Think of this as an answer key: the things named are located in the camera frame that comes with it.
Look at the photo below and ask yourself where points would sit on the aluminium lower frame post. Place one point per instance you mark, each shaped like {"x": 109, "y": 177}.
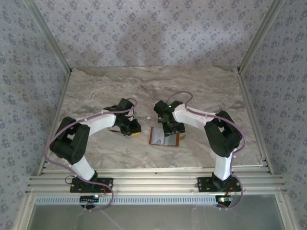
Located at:
{"x": 286, "y": 213}
{"x": 24, "y": 213}

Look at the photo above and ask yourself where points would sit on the aluminium upright frame post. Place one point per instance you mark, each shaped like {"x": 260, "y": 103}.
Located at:
{"x": 259, "y": 38}
{"x": 50, "y": 38}

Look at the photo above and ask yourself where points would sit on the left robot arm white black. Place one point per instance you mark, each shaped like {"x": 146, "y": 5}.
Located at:
{"x": 100, "y": 122}

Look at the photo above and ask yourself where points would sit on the aluminium extrusion base rails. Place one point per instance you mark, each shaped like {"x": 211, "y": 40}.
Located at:
{"x": 153, "y": 183}

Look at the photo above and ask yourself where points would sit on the brown leather card holder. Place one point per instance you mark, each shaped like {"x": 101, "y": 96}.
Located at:
{"x": 176, "y": 142}

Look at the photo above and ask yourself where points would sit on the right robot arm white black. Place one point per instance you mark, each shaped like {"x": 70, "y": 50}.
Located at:
{"x": 192, "y": 117}

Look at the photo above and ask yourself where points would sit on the small black circuit board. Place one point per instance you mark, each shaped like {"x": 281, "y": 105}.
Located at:
{"x": 90, "y": 198}
{"x": 224, "y": 200}

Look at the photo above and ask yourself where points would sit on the grey metal panel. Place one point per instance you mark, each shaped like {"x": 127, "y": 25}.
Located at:
{"x": 153, "y": 218}

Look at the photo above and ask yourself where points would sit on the aluminium table side rail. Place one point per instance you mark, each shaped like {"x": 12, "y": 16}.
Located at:
{"x": 55, "y": 119}
{"x": 251, "y": 115}

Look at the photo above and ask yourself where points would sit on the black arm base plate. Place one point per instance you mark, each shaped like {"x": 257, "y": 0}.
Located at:
{"x": 105, "y": 184}
{"x": 205, "y": 184}

